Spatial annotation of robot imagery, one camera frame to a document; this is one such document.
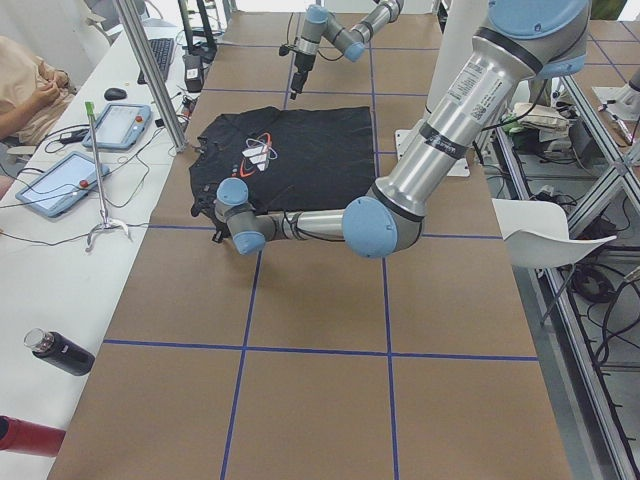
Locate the black water bottle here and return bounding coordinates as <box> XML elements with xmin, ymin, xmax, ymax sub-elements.
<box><xmin>23</xmin><ymin>328</ymin><xmax>95</xmax><ymax>376</ymax></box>

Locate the black computer mouse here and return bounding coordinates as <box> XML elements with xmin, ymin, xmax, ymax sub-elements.
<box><xmin>104</xmin><ymin>87</ymin><xmax>128</xmax><ymax>101</ymax></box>

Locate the blue teach pendant tablet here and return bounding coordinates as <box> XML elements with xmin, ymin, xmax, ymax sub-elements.
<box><xmin>95</xmin><ymin>102</ymin><xmax>152</xmax><ymax>150</ymax></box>

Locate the red bottle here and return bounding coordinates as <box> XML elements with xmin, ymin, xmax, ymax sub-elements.
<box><xmin>0</xmin><ymin>416</ymin><xmax>66</xmax><ymax>457</ymax></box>

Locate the seated person beige shirt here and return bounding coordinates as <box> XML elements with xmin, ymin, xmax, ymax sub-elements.
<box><xmin>1</xmin><ymin>36</ymin><xmax>76</xmax><ymax>146</ymax></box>

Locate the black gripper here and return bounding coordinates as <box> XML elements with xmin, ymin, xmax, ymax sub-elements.
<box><xmin>291</xmin><ymin>52</ymin><xmax>315</xmax><ymax>94</ymax></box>
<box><xmin>190</xmin><ymin>184</ymin><xmax>218</xmax><ymax>220</ymax></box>

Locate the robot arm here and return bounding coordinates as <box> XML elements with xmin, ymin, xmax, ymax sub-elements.
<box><xmin>279</xmin><ymin>0</ymin><xmax>404</xmax><ymax>100</ymax></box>
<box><xmin>189</xmin><ymin>1</ymin><xmax>591</xmax><ymax>258</ymax></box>

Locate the aluminium frame post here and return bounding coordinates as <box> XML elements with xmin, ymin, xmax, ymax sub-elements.
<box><xmin>114</xmin><ymin>0</ymin><xmax>187</xmax><ymax>153</ymax></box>

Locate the black printed t-shirt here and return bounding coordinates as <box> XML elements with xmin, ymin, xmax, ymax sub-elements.
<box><xmin>189</xmin><ymin>106</ymin><xmax>376</xmax><ymax>214</ymax></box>

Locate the black keyboard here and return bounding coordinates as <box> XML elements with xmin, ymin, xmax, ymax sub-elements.
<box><xmin>148</xmin><ymin>38</ymin><xmax>175</xmax><ymax>81</ymax></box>

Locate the metal stand with green tip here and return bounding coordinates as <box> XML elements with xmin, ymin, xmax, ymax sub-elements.
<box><xmin>85</xmin><ymin>101</ymin><xmax>131</xmax><ymax>253</ymax></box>

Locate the white plastic chair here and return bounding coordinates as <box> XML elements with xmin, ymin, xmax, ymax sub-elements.
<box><xmin>492</xmin><ymin>199</ymin><xmax>616</xmax><ymax>269</ymax></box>

